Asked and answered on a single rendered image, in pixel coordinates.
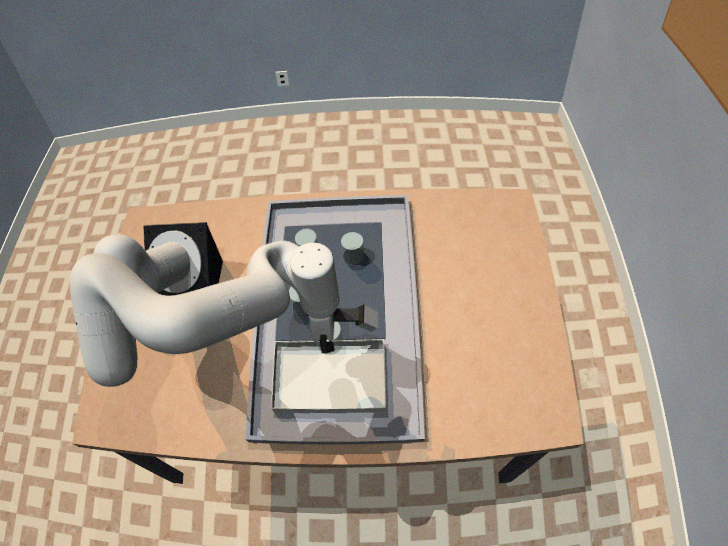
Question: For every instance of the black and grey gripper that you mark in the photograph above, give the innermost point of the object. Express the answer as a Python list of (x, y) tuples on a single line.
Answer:
[(322, 327)]

